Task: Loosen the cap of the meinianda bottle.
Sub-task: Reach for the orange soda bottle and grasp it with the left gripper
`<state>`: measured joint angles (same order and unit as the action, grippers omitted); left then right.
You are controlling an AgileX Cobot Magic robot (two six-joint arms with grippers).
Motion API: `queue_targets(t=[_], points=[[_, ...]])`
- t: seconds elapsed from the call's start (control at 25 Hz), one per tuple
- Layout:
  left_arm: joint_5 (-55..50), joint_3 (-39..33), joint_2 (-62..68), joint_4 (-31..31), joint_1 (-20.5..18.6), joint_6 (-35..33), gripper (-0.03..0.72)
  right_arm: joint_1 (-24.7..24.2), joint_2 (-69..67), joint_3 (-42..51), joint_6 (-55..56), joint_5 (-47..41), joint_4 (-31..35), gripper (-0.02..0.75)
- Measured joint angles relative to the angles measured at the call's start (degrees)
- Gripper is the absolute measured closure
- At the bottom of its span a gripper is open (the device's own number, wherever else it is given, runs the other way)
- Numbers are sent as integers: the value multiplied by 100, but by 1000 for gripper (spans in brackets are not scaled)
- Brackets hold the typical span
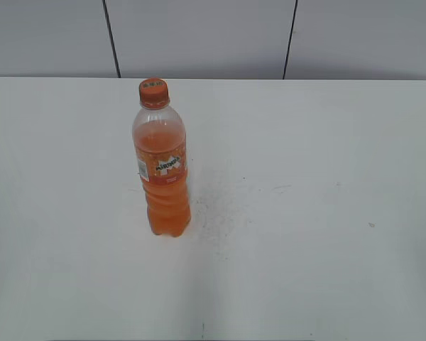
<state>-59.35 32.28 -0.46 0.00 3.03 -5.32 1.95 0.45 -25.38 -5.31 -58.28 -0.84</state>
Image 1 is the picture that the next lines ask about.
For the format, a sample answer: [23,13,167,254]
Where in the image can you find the orange Mirinda soda bottle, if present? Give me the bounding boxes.
[132,99,191,237]

